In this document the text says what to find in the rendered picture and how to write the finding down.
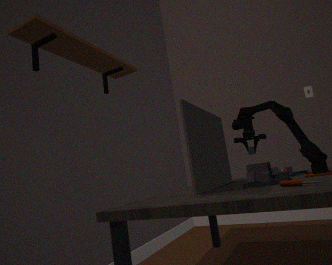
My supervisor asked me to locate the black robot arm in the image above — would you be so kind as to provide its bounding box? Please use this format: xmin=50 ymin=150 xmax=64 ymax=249
xmin=232 ymin=101 xmax=329 ymax=174

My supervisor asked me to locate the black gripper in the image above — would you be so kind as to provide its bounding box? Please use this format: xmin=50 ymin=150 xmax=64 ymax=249
xmin=234 ymin=127 xmax=266 ymax=152

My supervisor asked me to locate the orange-handled screwdriver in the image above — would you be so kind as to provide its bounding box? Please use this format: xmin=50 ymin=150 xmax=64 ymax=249
xmin=280 ymin=180 xmax=322 ymax=186

